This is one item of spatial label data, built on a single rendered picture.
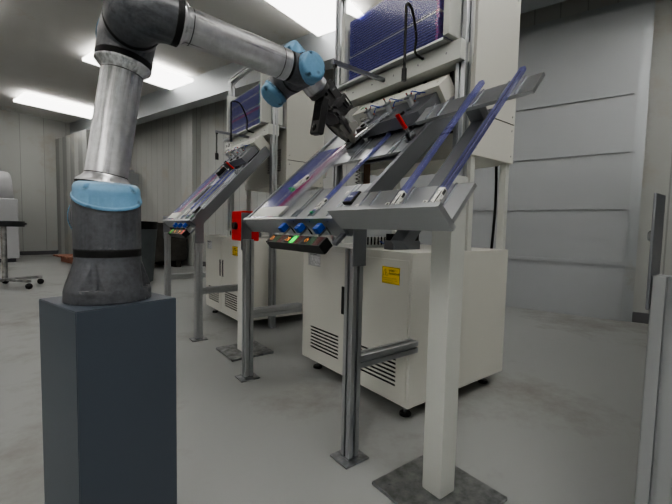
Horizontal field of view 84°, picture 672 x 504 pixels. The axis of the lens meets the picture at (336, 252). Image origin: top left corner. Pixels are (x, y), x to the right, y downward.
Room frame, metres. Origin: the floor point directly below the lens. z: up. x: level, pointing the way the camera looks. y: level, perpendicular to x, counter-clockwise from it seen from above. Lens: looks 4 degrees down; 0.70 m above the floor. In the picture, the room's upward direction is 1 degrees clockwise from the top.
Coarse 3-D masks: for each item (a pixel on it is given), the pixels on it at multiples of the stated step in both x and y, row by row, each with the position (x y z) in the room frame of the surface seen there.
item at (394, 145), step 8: (416, 128) 1.40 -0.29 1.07; (376, 136) 1.59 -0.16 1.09; (392, 136) 1.48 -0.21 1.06; (400, 136) 1.43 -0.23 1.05; (336, 144) 1.84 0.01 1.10; (368, 144) 1.56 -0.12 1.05; (376, 144) 1.51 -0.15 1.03; (384, 144) 1.45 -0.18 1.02; (392, 144) 1.40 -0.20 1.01; (400, 144) 1.36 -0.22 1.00; (360, 152) 1.54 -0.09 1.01; (368, 152) 1.48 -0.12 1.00; (376, 152) 1.43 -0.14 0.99; (384, 152) 1.38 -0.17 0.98; (392, 152) 1.34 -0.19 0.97; (344, 160) 1.57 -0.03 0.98; (352, 160) 1.51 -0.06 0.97; (360, 160) 1.48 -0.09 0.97; (368, 160) 1.54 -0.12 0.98; (376, 160) 1.49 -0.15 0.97; (384, 160) 1.45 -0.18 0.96
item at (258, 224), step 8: (304, 216) 1.25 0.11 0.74; (312, 216) 1.21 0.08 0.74; (320, 216) 1.18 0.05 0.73; (328, 216) 1.14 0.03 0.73; (248, 224) 1.63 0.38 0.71; (256, 224) 1.56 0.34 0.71; (264, 224) 1.51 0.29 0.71; (272, 224) 1.45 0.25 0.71; (280, 224) 1.40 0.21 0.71; (288, 224) 1.35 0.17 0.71; (296, 224) 1.31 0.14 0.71; (304, 224) 1.27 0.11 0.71; (312, 224) 1.23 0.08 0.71; (328, 224) 1.16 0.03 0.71; (336, 224) 1.13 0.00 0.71; (272, 232) 1.51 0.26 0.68; (280, 232) 1.46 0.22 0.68; (288, 232) 1.41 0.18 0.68; (296, 232) 1.36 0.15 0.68; (304, 232) 1.31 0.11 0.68; (312, 232) 1.27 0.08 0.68; (328, 232) 1.20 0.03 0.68; (336, 232) 1.16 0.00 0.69; (344, 232) 1.13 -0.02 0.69
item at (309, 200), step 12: (312, 192) 1.47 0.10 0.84; (324, 192) 1.40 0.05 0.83; (336, 192) 1.33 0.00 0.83; (348, 192) 1.27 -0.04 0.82; (300, 204) 1.44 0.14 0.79; (312, 204) 1.37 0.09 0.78; (324, 204) 1.30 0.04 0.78; (336, 204) 1.24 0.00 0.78; (288, 216) 1.41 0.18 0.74; (300, 216) 1.34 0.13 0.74
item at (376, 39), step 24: (384, 0) 1.62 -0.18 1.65; (408, 0) 1.52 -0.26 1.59; (432, 0) 1.43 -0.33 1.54; (360, 24) 1.74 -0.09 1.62; (384, 24) 1.62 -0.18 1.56; (408, 24) 1.52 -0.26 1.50; (432, 24) 1.42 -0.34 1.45; (360, 48) 1.74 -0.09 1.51; (384, 48) 1.62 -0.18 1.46; (408, 48) 1.51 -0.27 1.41
